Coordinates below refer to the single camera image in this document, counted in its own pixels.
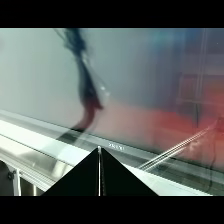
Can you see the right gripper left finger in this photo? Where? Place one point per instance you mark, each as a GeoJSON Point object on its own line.
{"type": "Point", "coordinates": [81, 180]}

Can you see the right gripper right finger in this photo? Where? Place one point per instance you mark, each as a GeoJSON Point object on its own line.
{"type": "Point", "coordinates": [120, 180]}

